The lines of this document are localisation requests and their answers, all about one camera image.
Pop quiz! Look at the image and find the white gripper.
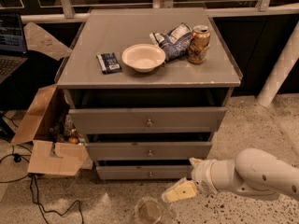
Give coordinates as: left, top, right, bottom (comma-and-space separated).
162, 158, 218, 203

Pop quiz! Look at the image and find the grey bottom drawer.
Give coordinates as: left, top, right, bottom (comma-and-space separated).
96, 165, 192, 180

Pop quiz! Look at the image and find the grey drawer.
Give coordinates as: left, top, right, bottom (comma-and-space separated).
96, 165, 192, 180
86, 141, 212, 161
69, 107, 226, 134

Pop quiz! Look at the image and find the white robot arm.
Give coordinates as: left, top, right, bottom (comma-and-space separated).
162, 148, 299, 203

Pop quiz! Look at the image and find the grey drawer cabinet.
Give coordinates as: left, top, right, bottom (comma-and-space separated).
57, 7, 242, 170

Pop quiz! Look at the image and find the grey middle drawer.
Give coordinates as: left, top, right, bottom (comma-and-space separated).
86, 141, 212, 161

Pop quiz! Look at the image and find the grey top drawer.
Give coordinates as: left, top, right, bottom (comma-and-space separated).
69, 107, 226, 134

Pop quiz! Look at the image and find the open cardboard box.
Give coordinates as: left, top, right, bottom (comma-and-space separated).
10, 21, 90, 177

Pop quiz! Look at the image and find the round floor drain cover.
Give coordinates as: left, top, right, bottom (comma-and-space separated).
134, 198, 163, 224

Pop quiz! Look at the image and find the white paper bowl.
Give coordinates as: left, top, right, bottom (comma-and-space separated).
121, 44, 165, 73

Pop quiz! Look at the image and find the gold soda can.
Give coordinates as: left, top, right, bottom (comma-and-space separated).
187, 25, 210, 64

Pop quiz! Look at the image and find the crumpled blue chip bag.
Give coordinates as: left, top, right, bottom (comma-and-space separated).
149, 23, 192, 63

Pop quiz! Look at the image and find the small blue snack packet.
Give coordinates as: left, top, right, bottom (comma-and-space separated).
97, 53, 121, 75

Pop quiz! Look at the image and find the black laptop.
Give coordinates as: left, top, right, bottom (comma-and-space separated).
0, 12, 28, 83

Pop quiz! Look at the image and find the white diagonal post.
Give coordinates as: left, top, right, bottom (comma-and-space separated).
257, 22, 299, 106

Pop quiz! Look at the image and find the black floor cable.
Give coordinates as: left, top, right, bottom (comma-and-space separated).
0, 115, 85, 224

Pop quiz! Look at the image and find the white railing frame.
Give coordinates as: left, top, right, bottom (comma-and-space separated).
0, 0, 299, 24

